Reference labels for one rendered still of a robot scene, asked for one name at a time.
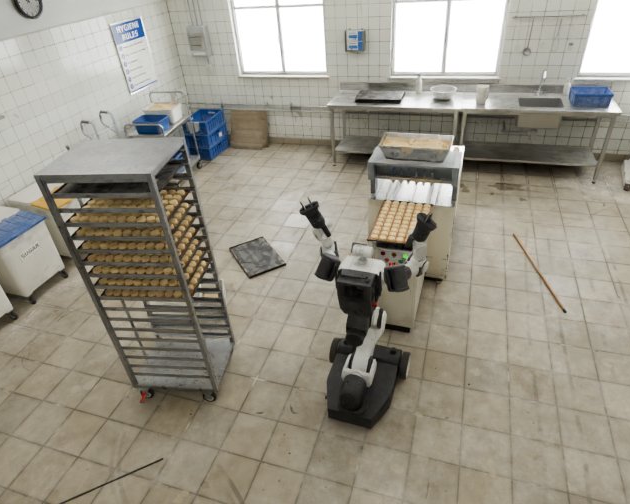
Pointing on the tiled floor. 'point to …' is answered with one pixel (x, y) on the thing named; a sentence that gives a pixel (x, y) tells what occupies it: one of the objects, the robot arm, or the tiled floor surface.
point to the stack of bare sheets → (257, 257)
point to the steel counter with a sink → (530, 96)
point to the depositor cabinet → (436, 254)
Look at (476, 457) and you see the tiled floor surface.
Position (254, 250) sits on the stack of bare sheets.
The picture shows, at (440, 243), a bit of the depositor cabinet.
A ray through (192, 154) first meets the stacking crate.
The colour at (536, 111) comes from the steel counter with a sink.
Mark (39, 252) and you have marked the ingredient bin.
